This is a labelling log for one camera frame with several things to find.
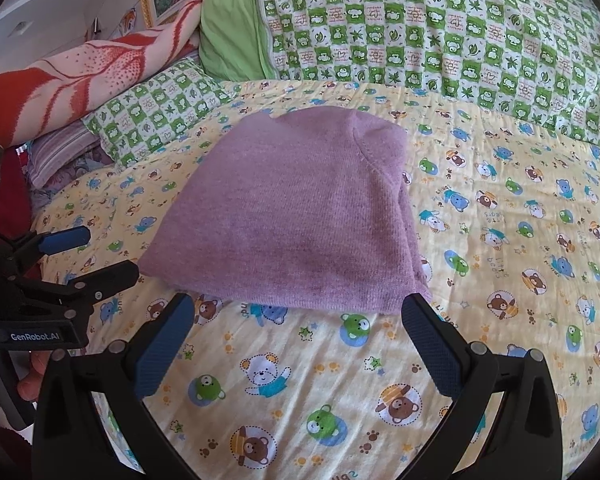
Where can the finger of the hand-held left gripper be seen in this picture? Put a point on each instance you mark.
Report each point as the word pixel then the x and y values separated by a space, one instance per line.
pixel 62 241
pixel 100 282

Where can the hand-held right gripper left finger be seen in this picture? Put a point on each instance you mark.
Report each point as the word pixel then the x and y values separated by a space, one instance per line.
pixel 160 355

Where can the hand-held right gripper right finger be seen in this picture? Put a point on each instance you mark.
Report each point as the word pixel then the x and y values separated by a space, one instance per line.
pixel 437 355

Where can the purple knit sweater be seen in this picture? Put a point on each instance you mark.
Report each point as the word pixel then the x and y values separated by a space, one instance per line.
pixel 290 210

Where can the person's left hand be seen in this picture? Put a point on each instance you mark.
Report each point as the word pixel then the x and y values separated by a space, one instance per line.
pixel 31 382

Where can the red cloth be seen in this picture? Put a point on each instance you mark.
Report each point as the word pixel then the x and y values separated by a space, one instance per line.
pixel 15 195

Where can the striped pillow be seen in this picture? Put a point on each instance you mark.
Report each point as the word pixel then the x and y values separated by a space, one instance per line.
pixel 65 152

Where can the yellow bear print blanket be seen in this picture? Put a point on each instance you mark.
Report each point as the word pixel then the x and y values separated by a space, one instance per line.
pixel 330 385

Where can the red white floral pillow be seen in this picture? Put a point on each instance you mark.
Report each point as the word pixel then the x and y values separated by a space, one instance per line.
pixel 80 80

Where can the green checked pillow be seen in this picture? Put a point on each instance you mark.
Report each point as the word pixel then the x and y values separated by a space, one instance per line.
pixel 155 105

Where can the plain light green cloth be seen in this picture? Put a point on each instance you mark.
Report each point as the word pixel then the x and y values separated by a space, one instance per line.
pixel 230 25

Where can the green checked quilt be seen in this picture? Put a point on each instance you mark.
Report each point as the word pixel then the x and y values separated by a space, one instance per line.
pixel 430 25

